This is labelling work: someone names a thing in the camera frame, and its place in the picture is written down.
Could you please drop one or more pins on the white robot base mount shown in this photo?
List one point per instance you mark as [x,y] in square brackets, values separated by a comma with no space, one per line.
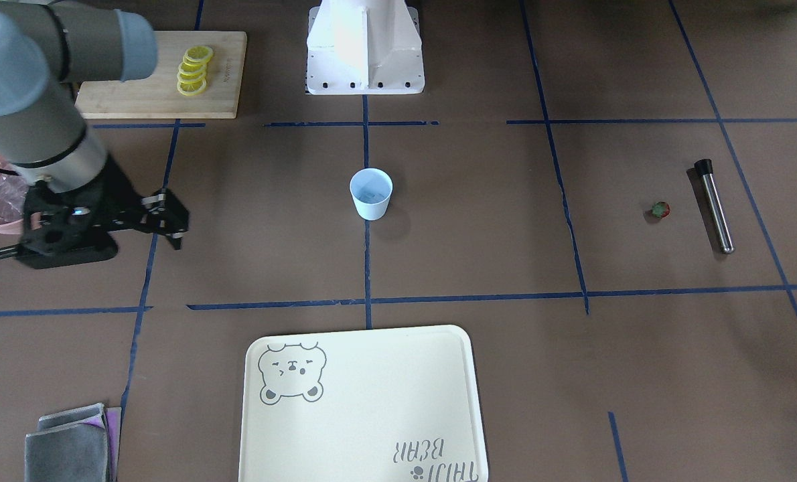
[364,48]

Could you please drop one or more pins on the grey folded cloth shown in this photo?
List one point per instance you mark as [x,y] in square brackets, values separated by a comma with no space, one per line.
[80,444]

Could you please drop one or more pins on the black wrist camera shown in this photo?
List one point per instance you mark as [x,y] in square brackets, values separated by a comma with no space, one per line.
[94,248]

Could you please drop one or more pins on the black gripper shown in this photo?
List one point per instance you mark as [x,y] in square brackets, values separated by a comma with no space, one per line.
[118,194]

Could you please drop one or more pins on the wooden cutting board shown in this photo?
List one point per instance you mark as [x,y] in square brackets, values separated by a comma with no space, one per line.
[157,96]

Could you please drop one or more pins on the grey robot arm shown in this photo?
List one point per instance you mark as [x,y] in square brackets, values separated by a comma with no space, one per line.
[43,47]

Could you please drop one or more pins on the red strawberry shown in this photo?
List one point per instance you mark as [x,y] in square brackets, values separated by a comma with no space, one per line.
[660,210]

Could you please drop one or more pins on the lemon slices row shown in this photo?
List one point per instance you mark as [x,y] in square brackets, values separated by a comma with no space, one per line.
[192,72]

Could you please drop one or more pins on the steel muddler black tip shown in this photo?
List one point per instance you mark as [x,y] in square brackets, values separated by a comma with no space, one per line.
[705,171]

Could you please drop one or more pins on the light blue plastic cup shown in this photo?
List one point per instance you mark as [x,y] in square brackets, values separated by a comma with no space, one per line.
[371,189]

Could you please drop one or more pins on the cream bear serving tray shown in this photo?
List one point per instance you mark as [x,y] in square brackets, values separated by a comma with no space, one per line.
[371,405]

